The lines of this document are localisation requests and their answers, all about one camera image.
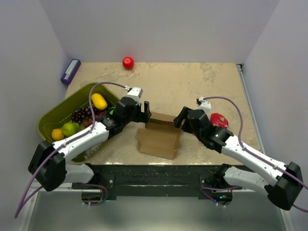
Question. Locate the purple grape bunch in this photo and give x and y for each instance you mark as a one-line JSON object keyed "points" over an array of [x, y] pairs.
{"points": [[84, 115]]}

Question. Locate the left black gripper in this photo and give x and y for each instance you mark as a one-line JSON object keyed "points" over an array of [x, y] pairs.
{"points": [[142, 117]]}

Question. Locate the brown cardboard box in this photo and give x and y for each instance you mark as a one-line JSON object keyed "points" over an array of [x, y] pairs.
{"points": [[159, 137]]}

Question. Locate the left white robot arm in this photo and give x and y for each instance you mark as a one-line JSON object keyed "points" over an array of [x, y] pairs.
{"points": [[51, 163]]}

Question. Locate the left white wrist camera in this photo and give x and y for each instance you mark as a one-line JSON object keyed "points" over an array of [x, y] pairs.
{"points": [[135, 93]]}

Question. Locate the green pear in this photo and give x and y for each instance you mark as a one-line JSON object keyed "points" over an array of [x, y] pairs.
{"points": [[69, 129]]}

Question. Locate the yellow mango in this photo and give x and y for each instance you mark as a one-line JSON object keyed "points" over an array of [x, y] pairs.
{"points": [[99, 101]]}

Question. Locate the green striped toy fruit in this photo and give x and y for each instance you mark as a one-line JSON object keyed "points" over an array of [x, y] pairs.
{"points": [[111, 110]]}

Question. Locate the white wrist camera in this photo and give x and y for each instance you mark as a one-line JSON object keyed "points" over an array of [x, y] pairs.
{"points": [[135, 93], [203, 105]]}

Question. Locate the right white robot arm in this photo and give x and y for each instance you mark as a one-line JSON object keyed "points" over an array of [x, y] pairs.
{"points": [[280, 182]]}

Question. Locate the olive green plastic bin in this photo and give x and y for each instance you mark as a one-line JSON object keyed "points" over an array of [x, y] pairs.
{"points": [[62, 113]]}

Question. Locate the red dragon fruit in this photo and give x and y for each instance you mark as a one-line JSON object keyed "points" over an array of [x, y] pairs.
{"points": [[219, 120]]}

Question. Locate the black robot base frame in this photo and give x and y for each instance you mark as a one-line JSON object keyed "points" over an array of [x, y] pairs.
{"points": [[113, 181]]}

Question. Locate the purple rectangular box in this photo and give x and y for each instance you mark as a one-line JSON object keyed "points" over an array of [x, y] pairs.
{"points": [[70, 72]]}

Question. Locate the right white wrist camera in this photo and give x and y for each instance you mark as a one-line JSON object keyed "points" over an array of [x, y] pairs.
{"points": [[203, 105]]}

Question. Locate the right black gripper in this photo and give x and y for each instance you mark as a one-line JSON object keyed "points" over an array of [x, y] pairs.
{"points": [[178, 120]]}

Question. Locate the red apple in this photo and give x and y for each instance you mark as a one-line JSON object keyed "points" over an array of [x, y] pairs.
{"points": [[128, 63]]}

